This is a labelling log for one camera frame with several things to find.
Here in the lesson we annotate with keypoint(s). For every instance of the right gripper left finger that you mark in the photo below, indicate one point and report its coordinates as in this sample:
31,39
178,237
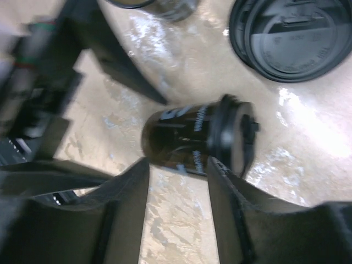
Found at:
102,224

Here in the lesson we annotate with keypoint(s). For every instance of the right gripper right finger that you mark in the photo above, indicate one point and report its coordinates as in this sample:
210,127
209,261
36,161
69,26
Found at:
252,226

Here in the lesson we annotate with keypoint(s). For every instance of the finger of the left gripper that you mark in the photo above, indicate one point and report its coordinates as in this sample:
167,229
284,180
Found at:
45,177
92,30

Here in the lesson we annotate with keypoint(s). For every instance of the dark coffee cup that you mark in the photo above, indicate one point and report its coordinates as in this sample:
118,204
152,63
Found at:
176,139
170,10

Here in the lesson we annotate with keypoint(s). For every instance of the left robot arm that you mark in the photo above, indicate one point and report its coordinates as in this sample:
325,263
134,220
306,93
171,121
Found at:
36,89

